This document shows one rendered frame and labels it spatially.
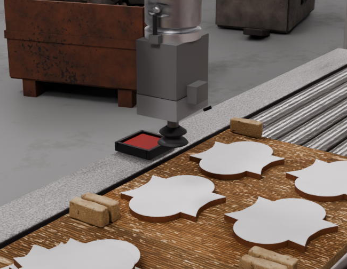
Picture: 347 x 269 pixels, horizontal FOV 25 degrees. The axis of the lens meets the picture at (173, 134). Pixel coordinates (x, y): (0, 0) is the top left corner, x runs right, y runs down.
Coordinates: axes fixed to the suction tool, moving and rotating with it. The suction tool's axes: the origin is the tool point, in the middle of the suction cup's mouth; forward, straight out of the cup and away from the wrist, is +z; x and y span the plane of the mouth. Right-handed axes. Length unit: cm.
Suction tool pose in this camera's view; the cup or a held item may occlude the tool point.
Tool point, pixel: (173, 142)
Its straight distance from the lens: 108.2
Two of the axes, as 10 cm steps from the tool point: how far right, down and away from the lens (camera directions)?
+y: 5.3, -3.0, 8.0
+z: 0.0, 9.4, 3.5
